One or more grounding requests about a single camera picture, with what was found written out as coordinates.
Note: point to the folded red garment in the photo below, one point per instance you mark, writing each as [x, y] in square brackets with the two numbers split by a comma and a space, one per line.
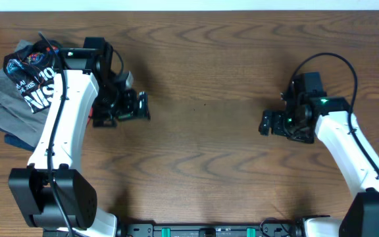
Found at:
[90, 115]

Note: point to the folded dark blue garment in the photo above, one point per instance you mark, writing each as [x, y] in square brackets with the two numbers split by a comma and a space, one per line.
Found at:
[17, 142]

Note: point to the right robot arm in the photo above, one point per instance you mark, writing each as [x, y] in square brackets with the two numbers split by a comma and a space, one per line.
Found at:
[358, 162]

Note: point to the black patterned sports jersey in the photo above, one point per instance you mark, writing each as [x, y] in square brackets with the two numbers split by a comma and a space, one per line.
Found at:
[31, 69]

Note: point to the folded grey shorts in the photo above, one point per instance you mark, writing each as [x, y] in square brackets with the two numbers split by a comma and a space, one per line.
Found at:
[16, 117]

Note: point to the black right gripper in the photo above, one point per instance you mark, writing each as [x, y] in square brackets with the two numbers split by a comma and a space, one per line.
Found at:
[277, 128]

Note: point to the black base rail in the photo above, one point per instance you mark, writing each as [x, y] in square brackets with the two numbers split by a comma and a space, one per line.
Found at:
[264, 229]

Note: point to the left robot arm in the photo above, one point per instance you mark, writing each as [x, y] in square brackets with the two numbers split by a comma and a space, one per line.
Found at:
[77, 87]

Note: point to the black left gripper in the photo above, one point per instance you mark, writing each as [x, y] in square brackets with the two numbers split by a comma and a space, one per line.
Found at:
[130, 110]

